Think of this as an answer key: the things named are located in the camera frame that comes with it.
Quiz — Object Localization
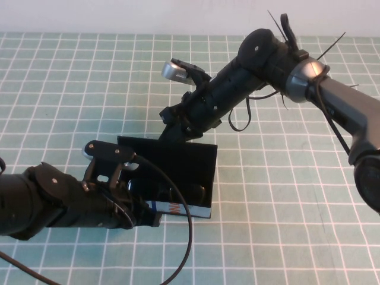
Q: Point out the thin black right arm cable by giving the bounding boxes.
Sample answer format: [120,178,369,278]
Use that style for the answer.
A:
[228,13,360,157]

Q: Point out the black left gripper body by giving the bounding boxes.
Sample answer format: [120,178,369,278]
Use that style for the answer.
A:
[130,206,163,229]

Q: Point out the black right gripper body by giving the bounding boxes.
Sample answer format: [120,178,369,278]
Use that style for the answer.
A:
[159,91,224,140]

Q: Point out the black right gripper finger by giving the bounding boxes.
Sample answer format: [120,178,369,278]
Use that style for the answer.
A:
[159,121,182,143]
[180,129,205,144]

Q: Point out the black glasses case printed side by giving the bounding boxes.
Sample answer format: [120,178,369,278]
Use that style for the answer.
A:
[116,135,219,220]

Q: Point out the black framed glasses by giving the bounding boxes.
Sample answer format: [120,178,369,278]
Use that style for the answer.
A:
[126,177,208,205]

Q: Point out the black zip tie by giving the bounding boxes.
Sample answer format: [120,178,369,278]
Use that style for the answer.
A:
[316,31,347,62]
[267,10,289,42]

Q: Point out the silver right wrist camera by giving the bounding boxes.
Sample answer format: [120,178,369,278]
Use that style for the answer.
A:
[161,58,213,90]

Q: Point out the green white grid tablecloth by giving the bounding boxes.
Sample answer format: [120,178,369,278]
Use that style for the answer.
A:
[0,31,380,285]

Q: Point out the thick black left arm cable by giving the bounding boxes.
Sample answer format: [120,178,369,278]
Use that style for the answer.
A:
[0,154,194,285]

